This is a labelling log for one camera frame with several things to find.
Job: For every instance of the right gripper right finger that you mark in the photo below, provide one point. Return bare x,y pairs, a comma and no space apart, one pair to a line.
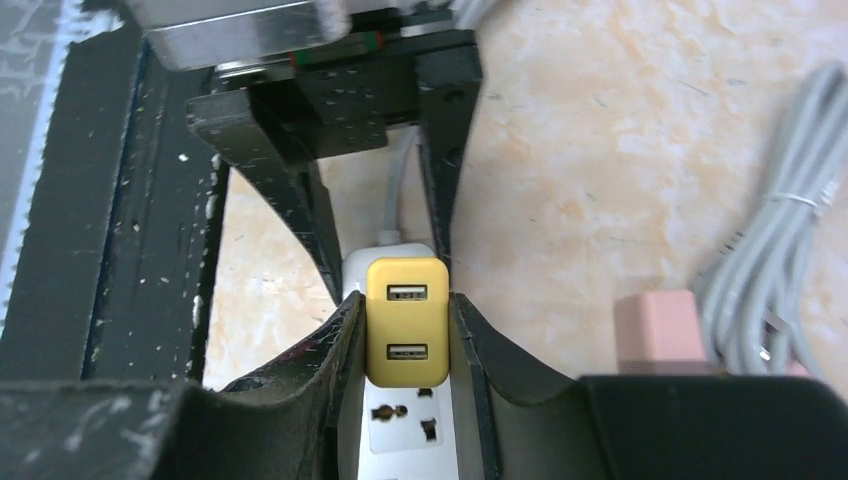
517,418

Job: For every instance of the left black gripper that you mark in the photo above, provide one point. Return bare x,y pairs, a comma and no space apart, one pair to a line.
271,127

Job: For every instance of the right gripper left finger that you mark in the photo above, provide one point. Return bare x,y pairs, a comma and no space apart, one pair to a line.
296,417

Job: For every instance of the yellow USB charger plug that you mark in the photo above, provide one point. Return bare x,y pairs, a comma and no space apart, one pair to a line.
407,325

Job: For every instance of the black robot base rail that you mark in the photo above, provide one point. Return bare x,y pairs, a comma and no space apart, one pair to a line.
111,210

